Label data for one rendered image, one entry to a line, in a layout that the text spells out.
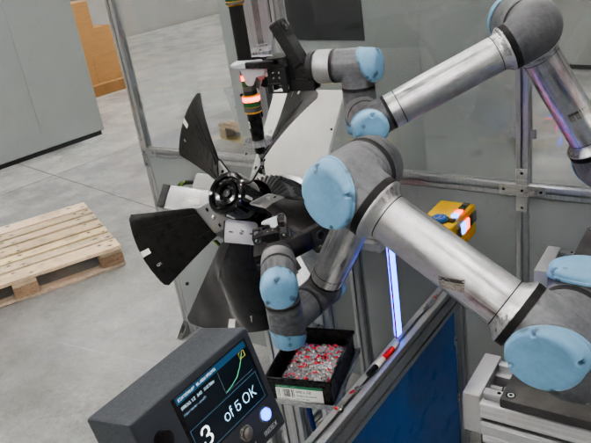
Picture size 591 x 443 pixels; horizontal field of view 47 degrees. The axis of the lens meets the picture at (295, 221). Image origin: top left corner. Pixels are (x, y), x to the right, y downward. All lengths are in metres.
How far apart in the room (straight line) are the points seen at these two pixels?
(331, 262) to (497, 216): 0.99
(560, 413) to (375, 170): 0.51
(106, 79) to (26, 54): 2.83
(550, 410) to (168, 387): 0.64
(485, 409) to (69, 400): 2.34
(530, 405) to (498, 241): 1.14
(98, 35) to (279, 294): 8.70
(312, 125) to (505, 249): 0.77
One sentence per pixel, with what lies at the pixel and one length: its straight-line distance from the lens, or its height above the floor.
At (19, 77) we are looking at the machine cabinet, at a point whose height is 0.80.
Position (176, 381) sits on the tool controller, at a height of 1.25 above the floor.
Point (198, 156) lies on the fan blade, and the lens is 2.00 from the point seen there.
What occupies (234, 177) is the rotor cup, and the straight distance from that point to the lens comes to 1.78.
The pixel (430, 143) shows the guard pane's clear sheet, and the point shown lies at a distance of 2.30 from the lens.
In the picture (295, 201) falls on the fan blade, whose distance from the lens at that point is 1.73.
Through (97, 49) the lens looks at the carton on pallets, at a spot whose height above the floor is 0.59.
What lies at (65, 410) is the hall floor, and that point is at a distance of 3.30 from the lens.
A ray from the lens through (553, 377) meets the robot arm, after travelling 1.10.
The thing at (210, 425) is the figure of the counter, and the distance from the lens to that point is 1.08.
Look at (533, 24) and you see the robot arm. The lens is 1.46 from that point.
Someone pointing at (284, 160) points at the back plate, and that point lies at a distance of 2.07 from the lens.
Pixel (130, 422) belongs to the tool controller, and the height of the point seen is 1.25.
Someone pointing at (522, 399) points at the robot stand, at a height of 1.04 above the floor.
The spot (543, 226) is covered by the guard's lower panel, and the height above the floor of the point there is 0.86.
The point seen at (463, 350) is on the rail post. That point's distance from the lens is 2.11.
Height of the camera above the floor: 1.85
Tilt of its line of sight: 24 degrees down
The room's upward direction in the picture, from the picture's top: 9 degrees counter-clockwise
